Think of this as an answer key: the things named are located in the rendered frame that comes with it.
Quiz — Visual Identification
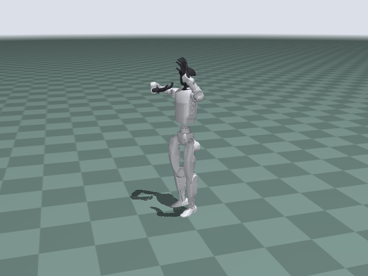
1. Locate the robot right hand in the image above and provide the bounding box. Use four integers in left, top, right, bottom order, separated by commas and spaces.
152, 82, 173, 93

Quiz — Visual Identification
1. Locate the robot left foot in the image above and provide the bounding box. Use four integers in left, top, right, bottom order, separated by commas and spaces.
180, 206, 198, 217

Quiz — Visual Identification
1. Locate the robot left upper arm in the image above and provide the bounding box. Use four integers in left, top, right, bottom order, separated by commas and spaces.
190, 91, 204, 102

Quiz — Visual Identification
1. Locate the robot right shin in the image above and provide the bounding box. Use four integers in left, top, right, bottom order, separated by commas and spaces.
174, 172, 186, 202

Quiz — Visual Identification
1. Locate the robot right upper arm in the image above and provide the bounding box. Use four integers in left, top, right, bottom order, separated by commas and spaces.
159, 86, 179, 98

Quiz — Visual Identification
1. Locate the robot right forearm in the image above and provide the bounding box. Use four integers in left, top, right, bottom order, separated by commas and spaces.
150, 82, 160, 94

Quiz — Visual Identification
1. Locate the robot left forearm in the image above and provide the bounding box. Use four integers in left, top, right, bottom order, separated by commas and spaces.
182, 74, 204, 96

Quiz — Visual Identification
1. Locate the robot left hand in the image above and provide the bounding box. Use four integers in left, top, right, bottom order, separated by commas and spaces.
176, 57, 190, 78

